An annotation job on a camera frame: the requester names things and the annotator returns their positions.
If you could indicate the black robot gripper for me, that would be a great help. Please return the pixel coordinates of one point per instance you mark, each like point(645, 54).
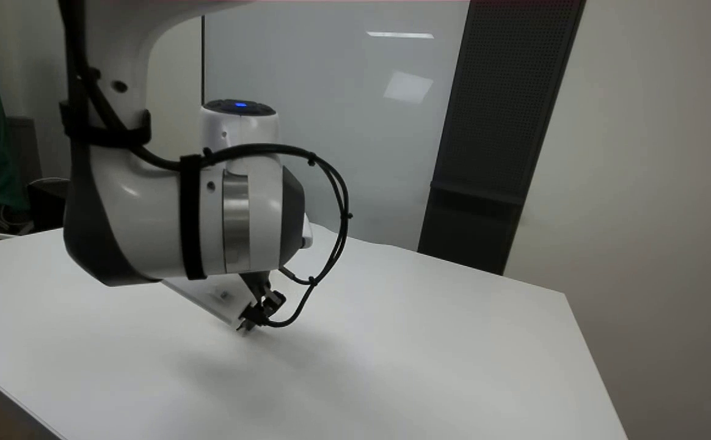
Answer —
point(257, 300)

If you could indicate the black box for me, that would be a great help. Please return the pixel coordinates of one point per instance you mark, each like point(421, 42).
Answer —
point(47, 203)

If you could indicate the grey chair back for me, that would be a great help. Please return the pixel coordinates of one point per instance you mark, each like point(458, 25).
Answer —
point(25, 150)

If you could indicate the dark vertical pillar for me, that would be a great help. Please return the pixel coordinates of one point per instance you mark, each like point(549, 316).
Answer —
point(497, 137)

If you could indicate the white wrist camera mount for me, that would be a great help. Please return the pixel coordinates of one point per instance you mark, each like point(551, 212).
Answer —
point(212, 294)

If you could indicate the white glossy wall panel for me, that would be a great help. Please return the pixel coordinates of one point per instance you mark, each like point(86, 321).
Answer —
point(370, 124)

